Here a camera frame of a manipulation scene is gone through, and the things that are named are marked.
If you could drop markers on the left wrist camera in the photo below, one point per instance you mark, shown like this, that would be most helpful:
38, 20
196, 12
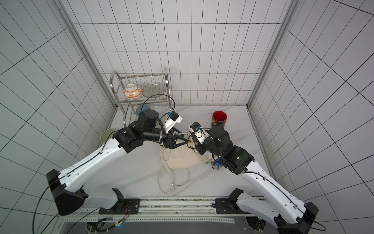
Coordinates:
173, 118

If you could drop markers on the brown white plush keychain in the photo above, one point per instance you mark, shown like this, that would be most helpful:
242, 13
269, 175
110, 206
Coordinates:
191, 144

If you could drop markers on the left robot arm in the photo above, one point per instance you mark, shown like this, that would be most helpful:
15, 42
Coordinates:
67, 186

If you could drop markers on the yellow blue plush keychain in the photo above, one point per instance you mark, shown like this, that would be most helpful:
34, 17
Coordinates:
216, 165

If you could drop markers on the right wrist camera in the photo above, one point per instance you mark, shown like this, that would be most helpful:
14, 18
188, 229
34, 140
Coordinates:
199, 134

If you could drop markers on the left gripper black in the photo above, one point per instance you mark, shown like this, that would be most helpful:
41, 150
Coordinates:
171, 145

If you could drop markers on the orange white patterned bowl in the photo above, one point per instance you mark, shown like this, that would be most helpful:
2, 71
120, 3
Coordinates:
132, 91

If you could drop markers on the cream canvas shoulder bag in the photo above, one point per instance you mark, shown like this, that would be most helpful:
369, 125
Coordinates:
181, 158

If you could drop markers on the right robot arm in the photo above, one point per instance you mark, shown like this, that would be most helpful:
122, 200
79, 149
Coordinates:
287, 213

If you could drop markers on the clear glass plate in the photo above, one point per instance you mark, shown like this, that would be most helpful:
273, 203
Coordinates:
153, 90

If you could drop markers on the metal two-tier dish rack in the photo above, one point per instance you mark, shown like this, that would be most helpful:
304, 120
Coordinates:
128, 106

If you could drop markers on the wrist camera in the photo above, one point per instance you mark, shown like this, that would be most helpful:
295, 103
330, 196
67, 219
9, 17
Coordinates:
199, 134
173, 118

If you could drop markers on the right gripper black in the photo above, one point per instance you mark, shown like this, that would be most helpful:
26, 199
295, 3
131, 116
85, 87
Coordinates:
201, 147

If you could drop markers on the pale green bowl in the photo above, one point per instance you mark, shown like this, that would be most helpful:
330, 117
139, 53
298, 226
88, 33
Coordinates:
107, 134

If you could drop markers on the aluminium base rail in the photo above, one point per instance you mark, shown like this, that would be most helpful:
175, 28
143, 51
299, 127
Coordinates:
133, 208

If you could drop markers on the blue bowl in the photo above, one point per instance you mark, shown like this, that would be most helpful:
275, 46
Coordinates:
140, 108

